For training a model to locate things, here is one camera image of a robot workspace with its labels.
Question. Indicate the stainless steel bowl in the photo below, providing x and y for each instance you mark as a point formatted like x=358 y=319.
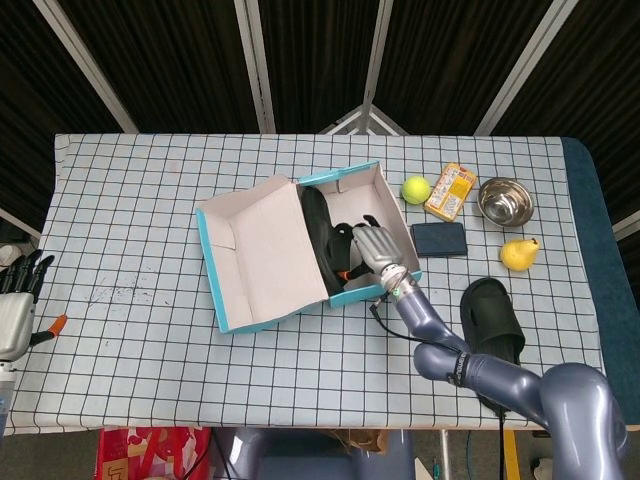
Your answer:
x=505 y=202

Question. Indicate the red patterned bag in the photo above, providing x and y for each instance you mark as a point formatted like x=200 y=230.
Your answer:
x=150 y=455

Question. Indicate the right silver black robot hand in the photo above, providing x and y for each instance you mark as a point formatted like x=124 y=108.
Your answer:
x=382 y=247

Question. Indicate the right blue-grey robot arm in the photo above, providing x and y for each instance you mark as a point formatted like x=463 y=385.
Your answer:
x=550 y=395

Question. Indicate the yellow pear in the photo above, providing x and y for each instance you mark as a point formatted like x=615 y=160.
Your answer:
x=519 y=255

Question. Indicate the light blue cardboard shoe box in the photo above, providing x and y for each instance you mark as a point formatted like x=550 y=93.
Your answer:
x=265 y=250

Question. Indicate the brown paper bag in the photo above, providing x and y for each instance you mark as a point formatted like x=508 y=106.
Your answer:
x=362 y=439

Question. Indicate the white metal frame bar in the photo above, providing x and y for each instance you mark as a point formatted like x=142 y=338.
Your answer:
x=627 y=226
x=20 y=222

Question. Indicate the white metal screen foot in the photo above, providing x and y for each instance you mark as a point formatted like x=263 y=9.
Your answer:
x=367 y=117

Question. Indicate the white screen frame post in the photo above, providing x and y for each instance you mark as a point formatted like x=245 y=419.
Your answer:
x=85 y=65
x=256 y=65
x=525 y=65
x=376 y=60

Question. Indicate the yellow-green tennis ball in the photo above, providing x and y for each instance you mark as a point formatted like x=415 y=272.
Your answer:
x=416 y=190

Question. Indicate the metal table leg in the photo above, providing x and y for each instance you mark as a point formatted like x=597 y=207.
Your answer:
x=444 y=455

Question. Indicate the dark blue table pad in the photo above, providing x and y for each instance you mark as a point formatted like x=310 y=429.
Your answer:
x=600 y=250

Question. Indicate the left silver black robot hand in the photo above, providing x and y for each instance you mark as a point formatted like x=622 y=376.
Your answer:
x=14 y=320

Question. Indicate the dark pleated backdrop curtain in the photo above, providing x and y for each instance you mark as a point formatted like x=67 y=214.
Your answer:
x=175 y=50

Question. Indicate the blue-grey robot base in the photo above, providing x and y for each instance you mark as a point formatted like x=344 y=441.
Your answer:
x=300 y=460

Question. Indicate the white black checked tablecloth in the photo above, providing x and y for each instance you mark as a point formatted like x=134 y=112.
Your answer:
x=150 y=360

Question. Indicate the yellow snack packet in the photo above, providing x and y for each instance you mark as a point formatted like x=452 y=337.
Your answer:
x=450 y=192

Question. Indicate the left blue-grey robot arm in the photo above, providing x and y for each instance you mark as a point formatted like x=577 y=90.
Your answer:
x=5 y=395

